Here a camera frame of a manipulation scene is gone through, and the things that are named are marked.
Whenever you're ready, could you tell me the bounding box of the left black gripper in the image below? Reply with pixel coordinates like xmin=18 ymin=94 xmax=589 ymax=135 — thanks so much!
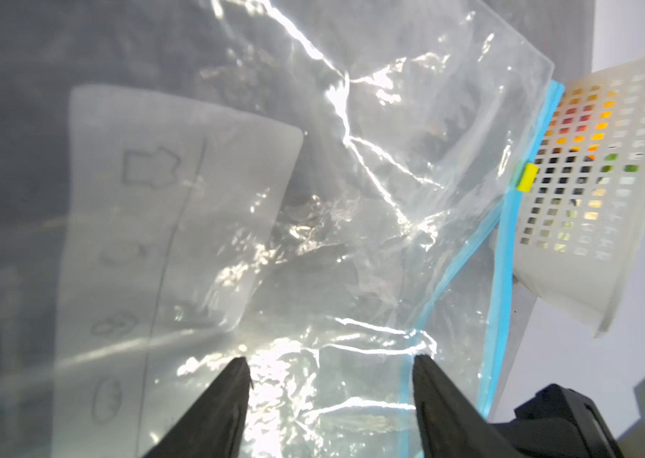
xmin=412 ymin=355 xmax=624 ymax=458

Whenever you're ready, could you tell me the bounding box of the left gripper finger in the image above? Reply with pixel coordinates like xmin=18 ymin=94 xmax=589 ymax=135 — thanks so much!
xmin=145 ymin=357 xmax=253 ymax=458

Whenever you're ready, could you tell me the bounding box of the white plastic perforated basket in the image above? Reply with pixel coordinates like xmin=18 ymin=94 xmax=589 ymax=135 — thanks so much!
xmin=489 ymin=57 xmax=645 ymax=336

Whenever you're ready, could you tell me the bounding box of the clear zip top bag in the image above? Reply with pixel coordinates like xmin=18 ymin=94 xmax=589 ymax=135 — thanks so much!
xmin=0 ymin=1 xmax=559 ymax=457

